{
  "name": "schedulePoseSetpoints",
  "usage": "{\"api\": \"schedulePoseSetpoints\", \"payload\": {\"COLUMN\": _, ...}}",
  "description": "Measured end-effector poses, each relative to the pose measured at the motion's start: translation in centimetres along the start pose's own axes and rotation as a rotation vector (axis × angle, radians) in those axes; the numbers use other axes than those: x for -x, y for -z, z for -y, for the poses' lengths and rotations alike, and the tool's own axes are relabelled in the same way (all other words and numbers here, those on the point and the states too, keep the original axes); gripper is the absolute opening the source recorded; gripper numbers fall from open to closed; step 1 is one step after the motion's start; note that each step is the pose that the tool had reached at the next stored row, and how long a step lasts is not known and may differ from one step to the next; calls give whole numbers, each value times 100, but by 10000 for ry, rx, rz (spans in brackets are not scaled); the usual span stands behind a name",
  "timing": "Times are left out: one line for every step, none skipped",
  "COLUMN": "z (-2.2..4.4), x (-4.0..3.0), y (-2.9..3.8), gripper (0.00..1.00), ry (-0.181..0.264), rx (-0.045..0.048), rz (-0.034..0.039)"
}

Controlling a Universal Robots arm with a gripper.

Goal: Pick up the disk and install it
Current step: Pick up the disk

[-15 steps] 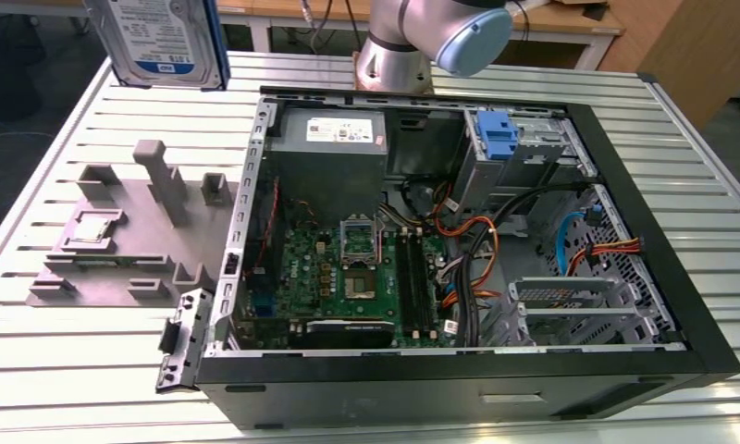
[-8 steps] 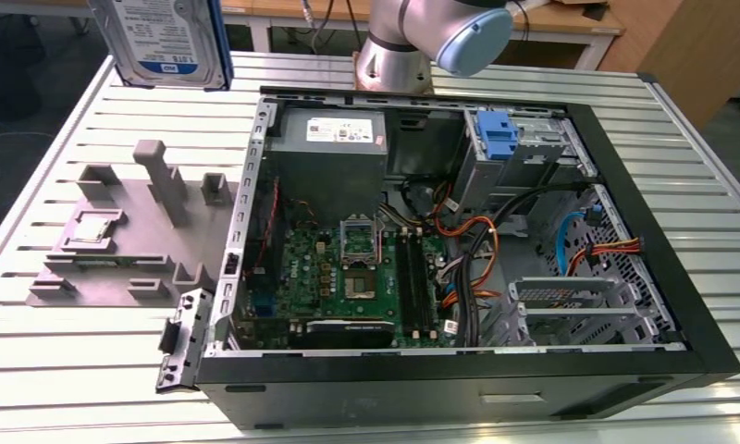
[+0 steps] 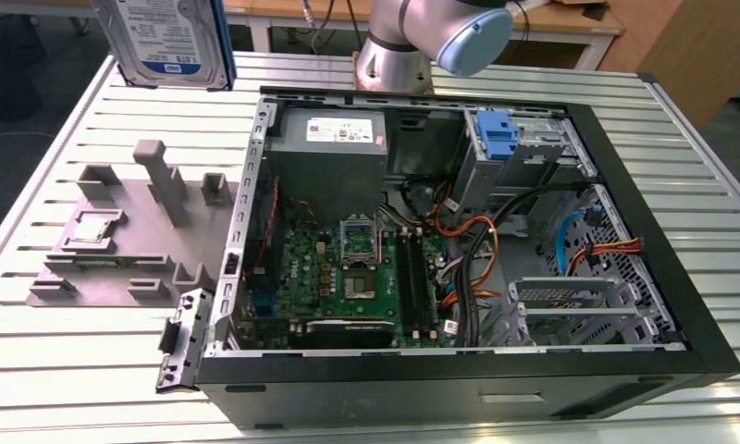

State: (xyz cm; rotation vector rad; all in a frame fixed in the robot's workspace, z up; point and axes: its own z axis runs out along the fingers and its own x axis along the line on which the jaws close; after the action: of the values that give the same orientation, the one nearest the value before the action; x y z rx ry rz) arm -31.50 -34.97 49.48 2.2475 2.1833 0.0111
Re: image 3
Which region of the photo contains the grey card retention bracket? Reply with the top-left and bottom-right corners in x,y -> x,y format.
156,286 -> 216,394

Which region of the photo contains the hanging black robot cable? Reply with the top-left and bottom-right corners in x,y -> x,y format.
300,0 -> 353,50

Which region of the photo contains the CPU socket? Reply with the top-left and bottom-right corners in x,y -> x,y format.
342,267 -> 384,302

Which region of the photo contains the grey parts rack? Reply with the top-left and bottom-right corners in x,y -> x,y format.
26,138 -> 242,309

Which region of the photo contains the black office chair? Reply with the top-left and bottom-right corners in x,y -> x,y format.
0,13 -> 48,121

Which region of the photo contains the red yellow power wire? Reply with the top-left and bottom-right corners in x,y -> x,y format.
583,236 -> 647,267

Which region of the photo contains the grey metal drive cage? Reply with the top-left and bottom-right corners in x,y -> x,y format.
454,108 -> 593,214

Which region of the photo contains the hard disk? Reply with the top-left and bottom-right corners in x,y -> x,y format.
90,0 -> 236,92

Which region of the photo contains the orange wire bundle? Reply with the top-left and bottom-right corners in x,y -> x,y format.
434,215 -> 501,309

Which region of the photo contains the wooden desk white frame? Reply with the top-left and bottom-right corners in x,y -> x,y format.
54,0 -> 628,70

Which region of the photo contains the wooden cabinet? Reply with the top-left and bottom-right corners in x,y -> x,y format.
600,0 -> 740,133

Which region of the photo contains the silver CPU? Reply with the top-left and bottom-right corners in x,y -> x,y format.
73,216 -> 110,242

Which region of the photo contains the black graphics card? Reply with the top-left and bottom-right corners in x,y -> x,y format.
288,317 -> 396,351

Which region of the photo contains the green motherboard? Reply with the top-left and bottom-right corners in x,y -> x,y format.
233,221 -> 464,351

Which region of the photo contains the metal socket cover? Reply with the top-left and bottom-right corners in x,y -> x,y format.
337,214 -> 384,269

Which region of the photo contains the black cable bundle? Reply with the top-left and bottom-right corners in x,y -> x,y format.
454,182 -> 593,348

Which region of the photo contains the blue drive carrier latch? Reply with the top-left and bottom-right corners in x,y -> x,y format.
476,110 -> 519,161

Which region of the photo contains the green RAM stick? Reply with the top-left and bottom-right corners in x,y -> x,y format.
76,256 -> 138,269

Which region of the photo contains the black PC case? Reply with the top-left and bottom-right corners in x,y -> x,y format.
193,85 -> 740,429

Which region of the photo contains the blue data wire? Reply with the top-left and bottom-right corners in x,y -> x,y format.
553,207 -> 603,278

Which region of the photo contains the grey power supply unit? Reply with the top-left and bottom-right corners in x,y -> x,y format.
264,109 -> 388,223

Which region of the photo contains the black RAM slot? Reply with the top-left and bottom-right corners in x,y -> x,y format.
413,225 -> 440,341
396,225 -> 424,341

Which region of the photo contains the thin red wire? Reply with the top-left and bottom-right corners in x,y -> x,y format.
254,178 -> 282,274

